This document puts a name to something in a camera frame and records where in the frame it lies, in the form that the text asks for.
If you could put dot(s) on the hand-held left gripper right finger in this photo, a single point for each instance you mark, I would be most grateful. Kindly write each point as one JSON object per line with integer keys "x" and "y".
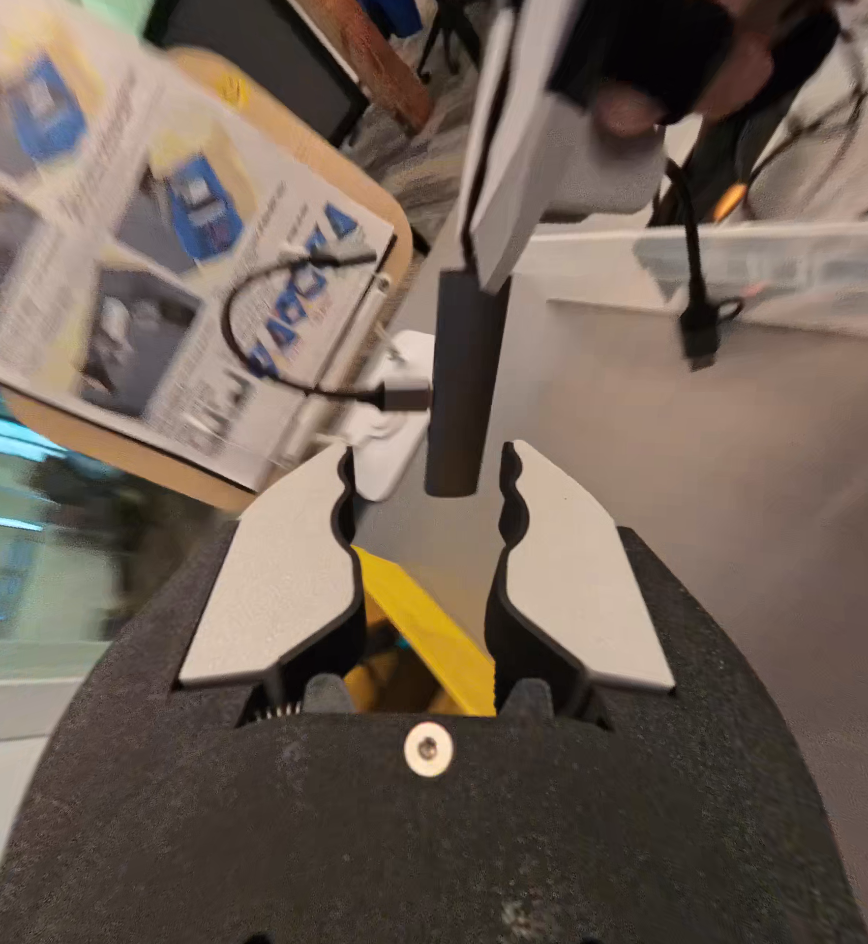
{"x": 582, "y": 590}

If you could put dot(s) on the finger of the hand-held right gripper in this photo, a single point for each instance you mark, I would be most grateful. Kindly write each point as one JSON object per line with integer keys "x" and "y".
{"x": 490, "y": 133}
{"x": 552, "y": 162}

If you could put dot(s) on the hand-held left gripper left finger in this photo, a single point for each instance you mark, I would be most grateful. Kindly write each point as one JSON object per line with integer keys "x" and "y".
{"x": 272, "y": 590}

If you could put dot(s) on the yellow plastic bin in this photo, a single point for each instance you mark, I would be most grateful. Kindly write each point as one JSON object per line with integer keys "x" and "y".
{"x": 434, "y": 634}

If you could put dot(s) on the slim grey usb hub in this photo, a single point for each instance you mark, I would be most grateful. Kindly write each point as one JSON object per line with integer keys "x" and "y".
{"x": 463, "y": 384}

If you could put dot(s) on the clear plastic bin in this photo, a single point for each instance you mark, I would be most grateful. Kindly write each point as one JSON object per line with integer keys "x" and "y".
{"x": 788, "y": 266}

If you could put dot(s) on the person's right hand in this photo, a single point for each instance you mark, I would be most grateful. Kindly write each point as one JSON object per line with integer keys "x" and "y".
{"x": 626, "y": 114}

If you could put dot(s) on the white stand base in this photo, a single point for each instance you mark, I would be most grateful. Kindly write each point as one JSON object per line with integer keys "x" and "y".
{"x": 390, "y": 443}

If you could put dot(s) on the black monitor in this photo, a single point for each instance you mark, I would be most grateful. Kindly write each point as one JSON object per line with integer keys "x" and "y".
{"x": 257, "y": 44}

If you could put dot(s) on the large glass window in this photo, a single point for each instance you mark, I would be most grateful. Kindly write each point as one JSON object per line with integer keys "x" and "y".
{"x": 21, "y": 531}

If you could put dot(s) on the instruction poster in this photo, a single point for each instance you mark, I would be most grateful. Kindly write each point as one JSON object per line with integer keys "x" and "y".
{"x": 109, "y": 251}

